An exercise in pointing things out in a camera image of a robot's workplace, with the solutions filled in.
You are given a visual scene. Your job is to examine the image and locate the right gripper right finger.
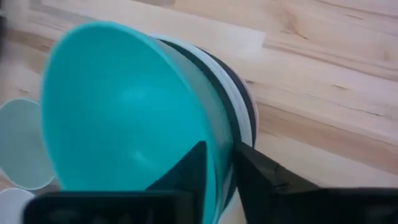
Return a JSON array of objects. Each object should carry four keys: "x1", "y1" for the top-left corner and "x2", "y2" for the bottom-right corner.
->
[{"x1": 233, "y1": 140, "x2": 323, "y2": 224}]

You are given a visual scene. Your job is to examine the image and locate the white plastic bowl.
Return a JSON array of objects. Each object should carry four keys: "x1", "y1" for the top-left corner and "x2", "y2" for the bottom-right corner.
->
[
  {"x1": 148, "y1": 32, "x2": 254, "y2": 147},
  {"x1": 0, "y1": 187, "x2": 37, "y2": 224}
]

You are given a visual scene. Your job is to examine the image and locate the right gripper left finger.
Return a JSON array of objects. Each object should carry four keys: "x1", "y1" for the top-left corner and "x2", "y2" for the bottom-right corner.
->
[{"x1": 145, "y1": 139, "x2": 208, "y2": 224}]

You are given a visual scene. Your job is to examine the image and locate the bright cyan plastic bowl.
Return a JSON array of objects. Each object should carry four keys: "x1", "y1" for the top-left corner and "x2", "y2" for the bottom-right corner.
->
[{"x1": 40, "y1": 20, "x2": 237, "y2": 224}]

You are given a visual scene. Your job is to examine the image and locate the black plastic bowl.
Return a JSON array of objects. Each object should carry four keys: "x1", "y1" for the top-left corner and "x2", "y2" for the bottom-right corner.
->
[
  {"x1": 160, "y1": 39, "x2": 244, "y2": 209},
  {"x1": 197, "y1": 46, "x2": 258, "y2": 149}
]

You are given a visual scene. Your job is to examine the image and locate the mint green plastic bowl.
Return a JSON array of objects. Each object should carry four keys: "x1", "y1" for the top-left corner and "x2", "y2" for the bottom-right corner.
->
[{"x1": 0, "y1": 98, "x2": 57, "y2": 191}]

